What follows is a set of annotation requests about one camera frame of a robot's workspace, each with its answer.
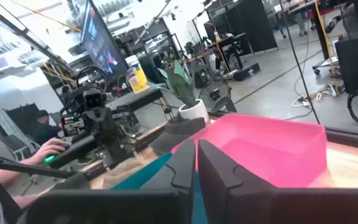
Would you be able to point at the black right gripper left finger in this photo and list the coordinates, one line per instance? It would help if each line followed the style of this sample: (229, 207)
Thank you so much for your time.
(182, 168)

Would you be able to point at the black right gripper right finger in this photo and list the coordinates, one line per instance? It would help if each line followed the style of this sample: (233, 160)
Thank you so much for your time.
(216, 180)

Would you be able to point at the dark grey cap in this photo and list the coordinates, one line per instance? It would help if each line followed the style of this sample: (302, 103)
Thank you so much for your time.
(179, 133)

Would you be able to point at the person's forearm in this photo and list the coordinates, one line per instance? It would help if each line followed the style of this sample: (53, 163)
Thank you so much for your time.
(20, 202)
(11, 172)

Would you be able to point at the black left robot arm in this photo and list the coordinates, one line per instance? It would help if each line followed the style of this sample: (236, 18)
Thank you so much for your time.
(73, 151)

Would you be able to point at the black controller box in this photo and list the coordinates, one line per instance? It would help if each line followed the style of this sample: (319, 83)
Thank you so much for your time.
(71, 124)

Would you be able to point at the blue plastic bin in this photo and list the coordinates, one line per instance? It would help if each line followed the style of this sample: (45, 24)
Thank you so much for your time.
(141, 177)

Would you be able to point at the black desk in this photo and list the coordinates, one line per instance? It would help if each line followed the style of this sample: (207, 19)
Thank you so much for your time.
(135, 98)

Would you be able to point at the person's hand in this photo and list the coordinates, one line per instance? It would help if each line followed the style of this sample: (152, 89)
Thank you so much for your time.
(53, 147)

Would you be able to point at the person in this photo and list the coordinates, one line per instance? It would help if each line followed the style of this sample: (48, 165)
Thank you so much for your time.
(43, 129)

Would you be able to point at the potted plant white pot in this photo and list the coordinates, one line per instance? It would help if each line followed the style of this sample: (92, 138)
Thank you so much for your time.
(191, 112)

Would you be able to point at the wipes canister yellow label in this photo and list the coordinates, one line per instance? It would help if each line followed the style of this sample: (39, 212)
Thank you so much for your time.
(137, 76)

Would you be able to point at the black computer mouse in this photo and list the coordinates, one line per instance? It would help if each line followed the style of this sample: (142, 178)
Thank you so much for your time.
(49, 159)

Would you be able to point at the red plastic bin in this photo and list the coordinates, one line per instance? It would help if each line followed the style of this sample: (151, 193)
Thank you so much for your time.
(275, 155)

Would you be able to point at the black floor speaker box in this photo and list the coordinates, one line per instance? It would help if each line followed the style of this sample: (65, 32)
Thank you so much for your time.
(245, 72)

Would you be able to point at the black storage cabinet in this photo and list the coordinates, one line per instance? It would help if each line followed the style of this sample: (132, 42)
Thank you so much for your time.
(253, 25)

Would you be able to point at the black equipment box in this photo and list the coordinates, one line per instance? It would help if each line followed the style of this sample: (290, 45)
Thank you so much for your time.
(357, 62)

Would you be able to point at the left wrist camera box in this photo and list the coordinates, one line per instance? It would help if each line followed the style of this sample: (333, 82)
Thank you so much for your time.
(94, 99)

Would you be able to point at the black diagonal frame brace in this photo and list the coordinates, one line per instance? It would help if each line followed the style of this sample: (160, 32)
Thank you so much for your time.
(26, 168)

